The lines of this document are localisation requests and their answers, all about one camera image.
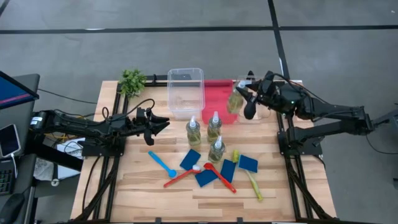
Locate computer monitor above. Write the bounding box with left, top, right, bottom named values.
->
left=0, top=70, right=40, bottom=110

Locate blue sponge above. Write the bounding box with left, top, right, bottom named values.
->
left=238, top=154, right=259, bottom=174
left=220, top=159, right=237, bottom=184
left=195, top=169, right=218, bottom=188
left=179, top=148, right=202, bottom=171

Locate white paper sheet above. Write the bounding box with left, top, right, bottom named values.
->
left=57, top=138, right=85, bottom=160

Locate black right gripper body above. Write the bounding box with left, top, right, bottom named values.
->
left=244, top=70, right=307, bottom=121

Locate grey side desk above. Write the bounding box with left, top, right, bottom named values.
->
left=0, top=73, right=41, bottom=224

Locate tall clear plastic bin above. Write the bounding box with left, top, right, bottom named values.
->
left=167, top=67, right=206, bottom=121

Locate yellow soap pump bottle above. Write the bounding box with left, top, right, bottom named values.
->
left=185, top=115, right=202, bottom=146
left=226, top=80, right=253, bottom=114
left=206, top=111, right=223, bottom=143
left=208, top=135, right=226, bottom=163

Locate black keyboard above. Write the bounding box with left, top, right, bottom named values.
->
left=0, top=169, right=15, bottom=196

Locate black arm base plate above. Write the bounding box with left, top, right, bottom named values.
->
left=81, top=138, right=126, bottom=157
left=277, top=130, right=323, bottom=156

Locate black computer mouse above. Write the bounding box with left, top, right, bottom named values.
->
left=0, top=192, right=25, bottom=224

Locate smartphone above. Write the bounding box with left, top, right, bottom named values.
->
left=0, top=123, right=22, bottom=158

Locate light blue spoon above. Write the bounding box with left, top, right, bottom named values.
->
left=147, top=151, right=177, bottom=179

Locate black aluminium table frame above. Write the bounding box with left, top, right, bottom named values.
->
left=73, top=73, right=338, bottom=224

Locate grey metal stand leg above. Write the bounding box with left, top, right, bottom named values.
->
left=371, top=108, right=398, bottom=128

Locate red spoon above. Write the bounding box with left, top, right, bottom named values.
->
left=203, top=162, right=237, bottom=194

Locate low clear plastic tray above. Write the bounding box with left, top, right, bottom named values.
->
left=236, top=75, right=272, bottom=121

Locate small artificial green plant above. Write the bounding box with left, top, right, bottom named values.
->
left=118, top=68, right=147, bottom=98

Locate crumpled white plastic sheet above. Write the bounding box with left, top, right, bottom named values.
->
left=33, top=157, right=81, bottom=181

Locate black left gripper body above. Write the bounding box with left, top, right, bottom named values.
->
left=134, top=106, right=156, bottom=146

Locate yellow-green dish brush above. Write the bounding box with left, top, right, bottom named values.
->
left=232, top=149, right=264, bottom=202

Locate red dish brush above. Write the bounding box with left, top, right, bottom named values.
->
left=163, top=164, right=202, bottom=189

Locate red plastic tray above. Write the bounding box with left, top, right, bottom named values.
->
left=201, top=78, right=239, bottom=125

